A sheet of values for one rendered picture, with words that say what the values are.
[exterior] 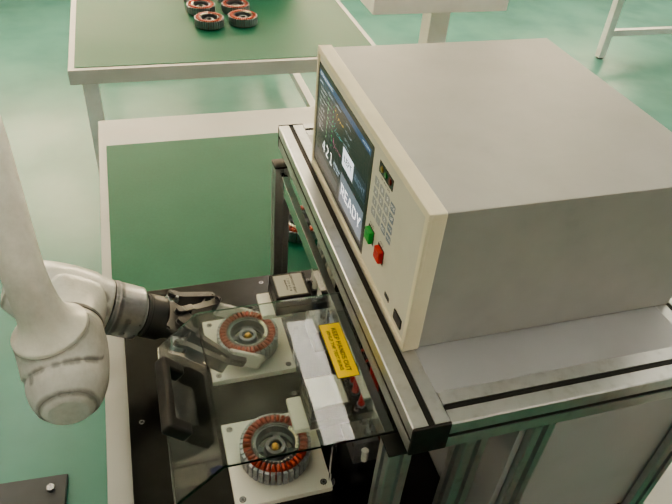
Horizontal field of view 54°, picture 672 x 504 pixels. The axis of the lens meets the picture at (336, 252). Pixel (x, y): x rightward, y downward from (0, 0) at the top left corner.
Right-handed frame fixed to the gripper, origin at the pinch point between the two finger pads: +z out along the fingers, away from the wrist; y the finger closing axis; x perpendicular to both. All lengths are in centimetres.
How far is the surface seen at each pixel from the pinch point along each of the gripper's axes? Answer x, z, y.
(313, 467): 0.8, 6.0, 27.7
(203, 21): 5, 12, -163
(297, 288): 14.6, 2.2, 1.3
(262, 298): 8.3, -0.8, -1.6
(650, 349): 48, 24, 42
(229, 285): -3.1, 1.3, -18.3
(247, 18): 13, 27, -164
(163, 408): 14.9, -25.7, 32.7
